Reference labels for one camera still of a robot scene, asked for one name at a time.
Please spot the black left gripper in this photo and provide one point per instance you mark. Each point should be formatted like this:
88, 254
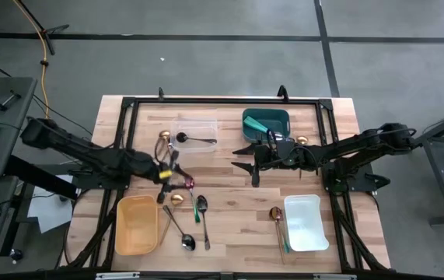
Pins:
163, 171

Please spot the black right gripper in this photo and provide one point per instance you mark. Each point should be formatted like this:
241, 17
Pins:
276, 155

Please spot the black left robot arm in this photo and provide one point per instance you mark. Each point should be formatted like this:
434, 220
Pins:
89, 155

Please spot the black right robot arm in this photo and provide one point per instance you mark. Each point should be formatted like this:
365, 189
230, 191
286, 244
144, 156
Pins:
361, 145

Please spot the dark teal plastic bin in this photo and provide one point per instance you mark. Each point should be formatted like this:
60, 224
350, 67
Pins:
272, 118

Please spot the clear plastic bin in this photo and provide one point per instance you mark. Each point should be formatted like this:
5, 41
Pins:
194, 128

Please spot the orange plastic bin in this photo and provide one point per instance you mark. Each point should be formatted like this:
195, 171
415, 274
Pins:
136, 225

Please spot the white plastic bin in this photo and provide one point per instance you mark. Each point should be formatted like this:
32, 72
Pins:
306, 223

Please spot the white paper sheet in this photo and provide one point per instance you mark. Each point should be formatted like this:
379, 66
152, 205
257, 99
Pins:
48, 212

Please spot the black diagonal beam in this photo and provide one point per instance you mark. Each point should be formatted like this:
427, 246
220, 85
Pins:
39, 177

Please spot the black caster wheel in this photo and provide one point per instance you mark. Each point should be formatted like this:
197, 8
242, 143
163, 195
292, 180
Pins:
15, 254

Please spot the black tripod stand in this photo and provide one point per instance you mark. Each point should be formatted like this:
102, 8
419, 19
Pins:
44, 32

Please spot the black aluminium table frame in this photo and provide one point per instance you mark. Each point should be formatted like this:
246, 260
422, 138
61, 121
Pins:
225, 101

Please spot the black frame clamp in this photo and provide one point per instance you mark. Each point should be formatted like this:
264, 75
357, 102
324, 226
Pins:
282, 93
161, 94

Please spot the silver bracket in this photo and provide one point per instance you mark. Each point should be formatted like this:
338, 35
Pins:
116, 276
334, 277

